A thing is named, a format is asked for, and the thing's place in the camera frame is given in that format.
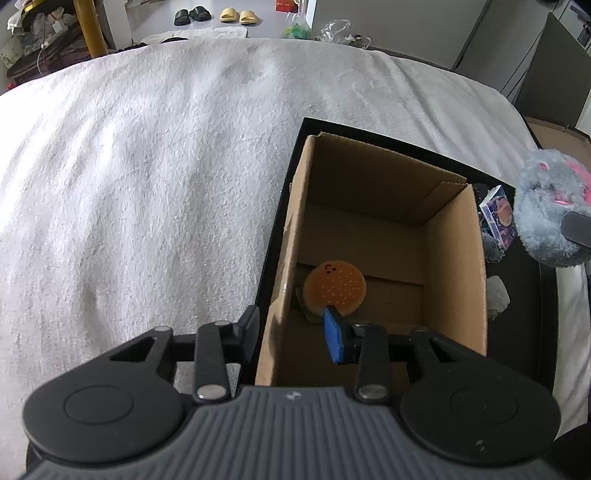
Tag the black tray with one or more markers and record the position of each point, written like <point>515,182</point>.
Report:
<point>521,314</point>

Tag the burger plush toy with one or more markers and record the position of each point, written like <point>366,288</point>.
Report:
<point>337,284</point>

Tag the dark blue-grey plush toy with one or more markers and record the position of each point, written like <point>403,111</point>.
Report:
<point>493,249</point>

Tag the orange cardboard carton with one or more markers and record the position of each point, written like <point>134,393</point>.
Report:
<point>286,5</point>

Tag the white floor mat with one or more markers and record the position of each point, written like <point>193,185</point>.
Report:
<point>207,33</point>

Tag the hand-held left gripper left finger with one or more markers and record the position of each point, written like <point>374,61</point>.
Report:
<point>247,337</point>

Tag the green plastic bag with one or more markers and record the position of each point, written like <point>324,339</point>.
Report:
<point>298,30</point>

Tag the brown cardboard box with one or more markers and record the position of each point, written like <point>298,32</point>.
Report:
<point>392,184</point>

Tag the grey fluffy plush toy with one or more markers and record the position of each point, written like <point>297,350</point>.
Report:
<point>535,217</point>

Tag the brown framed board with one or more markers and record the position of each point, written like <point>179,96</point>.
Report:
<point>558,136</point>

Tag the small purple carton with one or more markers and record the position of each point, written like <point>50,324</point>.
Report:
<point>498,214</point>

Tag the pile of household clutter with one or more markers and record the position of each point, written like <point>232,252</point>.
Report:
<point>32,41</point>

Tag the grey wardrobe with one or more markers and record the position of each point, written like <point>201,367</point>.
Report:
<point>392,27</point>

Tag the white bed blanket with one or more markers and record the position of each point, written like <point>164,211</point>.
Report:
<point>138,184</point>

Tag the clear plastic bag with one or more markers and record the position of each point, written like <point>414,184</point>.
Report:
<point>334,31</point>

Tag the black slipper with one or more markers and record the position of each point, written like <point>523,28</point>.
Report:
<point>182,17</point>
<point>201,13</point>

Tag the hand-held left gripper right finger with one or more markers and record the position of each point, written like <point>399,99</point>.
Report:
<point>333,334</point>

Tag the gold-topped wooden table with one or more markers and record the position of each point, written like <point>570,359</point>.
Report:
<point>92,27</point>

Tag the white soft toy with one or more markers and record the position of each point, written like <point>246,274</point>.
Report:
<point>496,295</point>

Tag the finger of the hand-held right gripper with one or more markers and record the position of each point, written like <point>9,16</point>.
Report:
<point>577,228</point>

